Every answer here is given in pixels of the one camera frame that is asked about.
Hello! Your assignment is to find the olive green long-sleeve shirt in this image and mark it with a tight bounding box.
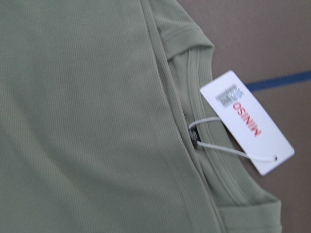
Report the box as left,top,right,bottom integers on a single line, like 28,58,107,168
0,0,282,233

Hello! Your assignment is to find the white paper garment tag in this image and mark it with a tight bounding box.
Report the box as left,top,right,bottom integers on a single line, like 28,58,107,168
200,71,294,176

